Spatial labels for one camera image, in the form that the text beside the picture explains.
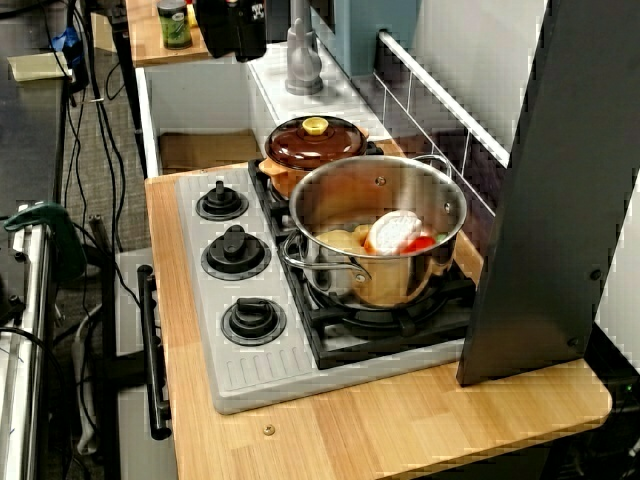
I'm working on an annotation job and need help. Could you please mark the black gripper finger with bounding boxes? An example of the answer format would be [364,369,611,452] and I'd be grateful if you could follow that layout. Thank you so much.
[194,0,237,60]
[234,0,268,63]

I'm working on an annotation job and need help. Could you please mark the green can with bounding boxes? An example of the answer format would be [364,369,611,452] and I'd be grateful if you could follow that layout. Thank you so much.
[156,0,194,51]

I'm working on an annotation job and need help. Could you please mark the grey toy faucet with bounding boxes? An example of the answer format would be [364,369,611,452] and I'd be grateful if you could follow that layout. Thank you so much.
[284,0,325,96]

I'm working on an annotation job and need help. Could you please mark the wooden side table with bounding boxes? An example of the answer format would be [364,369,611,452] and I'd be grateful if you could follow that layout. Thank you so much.
[124,0,211,66]

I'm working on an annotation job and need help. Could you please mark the white sink unit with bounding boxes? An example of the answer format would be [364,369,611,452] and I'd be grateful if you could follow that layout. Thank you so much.
[134,42,391,177]

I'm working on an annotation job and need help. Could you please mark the black table leg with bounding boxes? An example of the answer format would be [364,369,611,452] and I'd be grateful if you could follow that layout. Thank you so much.
[107,0,150,177]

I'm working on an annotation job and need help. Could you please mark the brown cardboard sheet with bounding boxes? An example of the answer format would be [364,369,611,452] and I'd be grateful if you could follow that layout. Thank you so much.
[158,130,263,176]

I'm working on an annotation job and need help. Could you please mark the brown lid with yellow knob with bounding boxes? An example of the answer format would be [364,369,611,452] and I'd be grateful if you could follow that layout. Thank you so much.
[264,115,366,173]

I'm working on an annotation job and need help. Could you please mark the teal blue cabinet box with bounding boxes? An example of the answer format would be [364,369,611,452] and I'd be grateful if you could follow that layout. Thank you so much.
[310,0,422,80]

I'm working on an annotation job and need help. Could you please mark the orange cooking pot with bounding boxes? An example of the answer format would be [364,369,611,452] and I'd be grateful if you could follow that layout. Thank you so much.
[257,127,372,199]

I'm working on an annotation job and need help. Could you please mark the black burner grate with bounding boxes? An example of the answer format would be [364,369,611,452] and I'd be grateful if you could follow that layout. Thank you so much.
[247,142,386,236]
[277,229,477,372]

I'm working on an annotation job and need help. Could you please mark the blue tape piece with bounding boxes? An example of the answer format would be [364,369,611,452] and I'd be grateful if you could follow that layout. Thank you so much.
[49,27,84,54]

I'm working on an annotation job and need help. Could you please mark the black stove knob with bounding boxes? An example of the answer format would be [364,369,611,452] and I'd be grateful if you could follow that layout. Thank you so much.
[200,224,273,283]
[220,296,288,348]
[194,180,251,223]

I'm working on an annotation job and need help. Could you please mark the dark tile backsplash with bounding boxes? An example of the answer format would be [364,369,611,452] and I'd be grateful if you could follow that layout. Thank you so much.
[372,29,512,241]

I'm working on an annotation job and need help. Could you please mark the yellow toy food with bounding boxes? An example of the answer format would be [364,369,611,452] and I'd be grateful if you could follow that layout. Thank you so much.
[313,224,374,257]

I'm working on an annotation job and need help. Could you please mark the white round bread toy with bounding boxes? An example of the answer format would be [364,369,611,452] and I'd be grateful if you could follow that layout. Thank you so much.
[363,209,424,258]

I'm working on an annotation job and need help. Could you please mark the red toy tomato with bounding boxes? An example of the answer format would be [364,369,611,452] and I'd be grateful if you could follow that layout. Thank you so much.
[399,235,438,256]

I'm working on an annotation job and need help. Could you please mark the stainless steel pot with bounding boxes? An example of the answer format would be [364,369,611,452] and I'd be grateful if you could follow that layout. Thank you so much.
[279,154,469,312]

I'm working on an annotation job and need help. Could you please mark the grey stove top plate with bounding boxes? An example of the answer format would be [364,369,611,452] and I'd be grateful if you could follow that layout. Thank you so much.
[173,167,467,416]

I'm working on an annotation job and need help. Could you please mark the wooden kitchen countertop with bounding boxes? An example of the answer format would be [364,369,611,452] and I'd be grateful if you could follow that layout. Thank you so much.
[144,139,614,480]

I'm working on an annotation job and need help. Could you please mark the white oven cabinet front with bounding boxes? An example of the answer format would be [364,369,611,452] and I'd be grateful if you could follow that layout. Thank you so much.
[115,249,176,480]

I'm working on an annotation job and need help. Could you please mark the black oven door handle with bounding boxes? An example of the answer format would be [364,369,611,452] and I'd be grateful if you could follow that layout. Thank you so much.
[135,264,173,442]

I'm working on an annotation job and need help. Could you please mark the black upright post panel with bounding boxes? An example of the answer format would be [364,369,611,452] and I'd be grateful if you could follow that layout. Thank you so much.
[455,0,640,388]

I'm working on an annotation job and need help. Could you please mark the silver metal frame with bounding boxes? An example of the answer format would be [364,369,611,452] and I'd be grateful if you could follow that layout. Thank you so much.
[0,219,56,480]

